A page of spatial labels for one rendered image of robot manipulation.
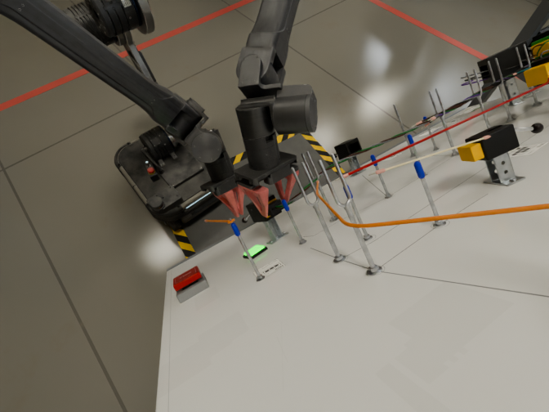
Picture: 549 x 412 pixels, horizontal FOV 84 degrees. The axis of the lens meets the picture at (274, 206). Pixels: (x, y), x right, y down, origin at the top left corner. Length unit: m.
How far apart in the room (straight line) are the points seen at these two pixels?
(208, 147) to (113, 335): 1.41
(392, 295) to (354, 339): 0.06
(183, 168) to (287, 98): 1.39
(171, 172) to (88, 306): 0.84
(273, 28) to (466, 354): 0.50
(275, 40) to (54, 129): 2.42
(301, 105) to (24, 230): 2.10
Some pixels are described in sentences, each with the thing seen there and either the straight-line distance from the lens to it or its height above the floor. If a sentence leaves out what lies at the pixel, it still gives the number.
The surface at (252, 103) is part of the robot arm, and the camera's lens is 0.51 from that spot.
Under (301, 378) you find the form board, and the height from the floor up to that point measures 1.38.
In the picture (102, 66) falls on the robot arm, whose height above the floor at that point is 1.36.
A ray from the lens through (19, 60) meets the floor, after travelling 3.70.
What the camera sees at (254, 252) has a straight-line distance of 0.60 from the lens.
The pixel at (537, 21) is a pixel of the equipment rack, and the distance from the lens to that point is 1.28.
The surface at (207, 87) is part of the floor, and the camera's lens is 2.72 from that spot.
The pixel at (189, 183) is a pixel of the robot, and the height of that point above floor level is 0.24.
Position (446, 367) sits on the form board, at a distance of 0.25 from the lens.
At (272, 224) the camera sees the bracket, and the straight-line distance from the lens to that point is 0.64.
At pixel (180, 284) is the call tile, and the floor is 1.13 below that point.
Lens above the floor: 1.66
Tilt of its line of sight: 60 degrees down
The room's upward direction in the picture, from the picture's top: straight up
